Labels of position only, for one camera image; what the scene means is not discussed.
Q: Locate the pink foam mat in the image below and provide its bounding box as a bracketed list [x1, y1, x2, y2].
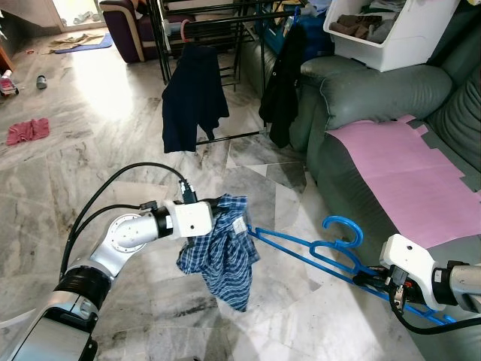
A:
[325, 114, 481, 250]

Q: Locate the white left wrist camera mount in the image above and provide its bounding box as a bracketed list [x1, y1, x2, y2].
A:
[165, 199, 214, 241]

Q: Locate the blue and beige floor mat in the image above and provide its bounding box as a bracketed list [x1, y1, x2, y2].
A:
[50, 31, 115, 56]

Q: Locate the small toy car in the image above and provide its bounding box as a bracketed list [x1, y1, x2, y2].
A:
[0, 69, 20, 98]

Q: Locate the dark purple armchair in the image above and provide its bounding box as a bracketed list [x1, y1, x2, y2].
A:
[99, 0, 163, 65]

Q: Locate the white open storage bin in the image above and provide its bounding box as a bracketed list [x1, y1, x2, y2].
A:
[322, 0, 461, 74]

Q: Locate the red floor rag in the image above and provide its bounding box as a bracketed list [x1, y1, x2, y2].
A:
[5, 117, 52, 147]

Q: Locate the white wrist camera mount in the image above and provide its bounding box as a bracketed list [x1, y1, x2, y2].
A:
[165, 199, 214, 241]
[379, 234, 438, 307]

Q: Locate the blue plastic container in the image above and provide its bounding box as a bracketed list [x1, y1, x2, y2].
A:
[256, 4, 336, 62]

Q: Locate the black hanging garment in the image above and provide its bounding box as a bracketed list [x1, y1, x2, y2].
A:
[259, 21, 308, 150]

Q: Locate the grey green leather sofa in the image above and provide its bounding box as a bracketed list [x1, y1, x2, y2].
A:
[289, 0, 481, 361]

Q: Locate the dark navy garment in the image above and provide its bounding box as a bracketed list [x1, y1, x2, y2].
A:
[161, 43, 231, 154]

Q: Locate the blue plaid shirt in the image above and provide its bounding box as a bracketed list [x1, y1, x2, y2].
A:
[176, 193, 261, 314]

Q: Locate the black metal drying rack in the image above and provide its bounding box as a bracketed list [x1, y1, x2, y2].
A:
[145, 0, 333, 145]

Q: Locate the pink plastic hanger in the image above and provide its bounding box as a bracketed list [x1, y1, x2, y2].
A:
[168, 19, 193, 46]

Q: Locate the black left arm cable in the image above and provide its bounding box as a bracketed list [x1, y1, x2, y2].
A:
[59, 161, 198, 273]

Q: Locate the blue plastic hanger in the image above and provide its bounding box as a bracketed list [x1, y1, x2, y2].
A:
[247, 215, 461, 326]

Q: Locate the brown folded cloth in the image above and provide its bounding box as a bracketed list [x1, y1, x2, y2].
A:
[333, 14, 386, 40]

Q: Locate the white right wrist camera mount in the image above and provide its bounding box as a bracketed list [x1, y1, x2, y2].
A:
[379, 234, 438, 307]

